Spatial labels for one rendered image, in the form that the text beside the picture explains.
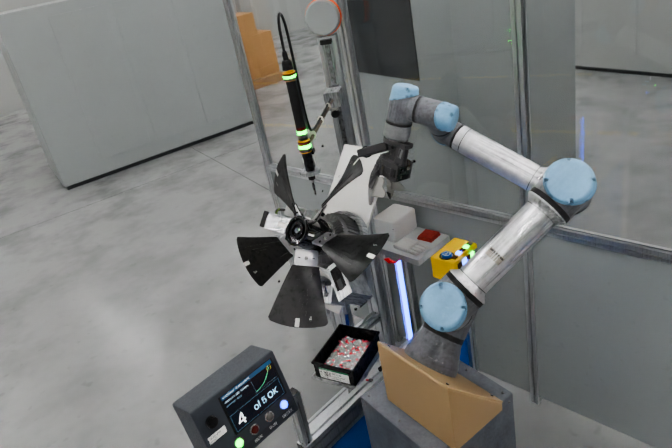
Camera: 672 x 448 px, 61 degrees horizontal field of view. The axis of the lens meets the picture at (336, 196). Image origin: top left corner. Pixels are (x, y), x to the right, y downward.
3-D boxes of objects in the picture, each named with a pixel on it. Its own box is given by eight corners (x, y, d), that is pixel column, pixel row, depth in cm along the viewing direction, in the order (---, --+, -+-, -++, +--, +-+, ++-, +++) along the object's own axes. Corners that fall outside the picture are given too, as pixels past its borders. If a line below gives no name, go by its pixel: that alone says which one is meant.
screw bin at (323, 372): (342, 337, 219) (339, 323, 216) (382, 346, 210) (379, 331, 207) (314, 377, 202) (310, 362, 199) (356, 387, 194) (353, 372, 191)
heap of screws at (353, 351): (343, 340, 216) (341, 332, 215) (376, 347, 209) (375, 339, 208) (318, 375, 202) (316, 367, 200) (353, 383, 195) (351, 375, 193)
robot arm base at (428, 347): (466, 381, 153) (481, 348, 154) (430, 370, 145) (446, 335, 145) (428, 357, 166) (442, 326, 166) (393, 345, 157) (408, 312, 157)
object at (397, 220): (392, 220, 286) (389, 201, 281) (418, 227, 275) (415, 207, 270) (370, 236, 276) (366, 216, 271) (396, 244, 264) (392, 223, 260)
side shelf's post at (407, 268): (423, 373, 306) (402, 240, 272) (429, 376, 304) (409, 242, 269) (418, 378, 304) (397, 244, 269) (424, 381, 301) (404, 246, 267)
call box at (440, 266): (456, 259, 224) (454, 236, 220) (479, 266, 217) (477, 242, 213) (433, 280, 214) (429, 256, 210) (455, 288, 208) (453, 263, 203)
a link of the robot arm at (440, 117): (463, 115, 160) (427, 105, 165) (458, 100, 150) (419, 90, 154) (454, 141, 160) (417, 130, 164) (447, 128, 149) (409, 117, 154)
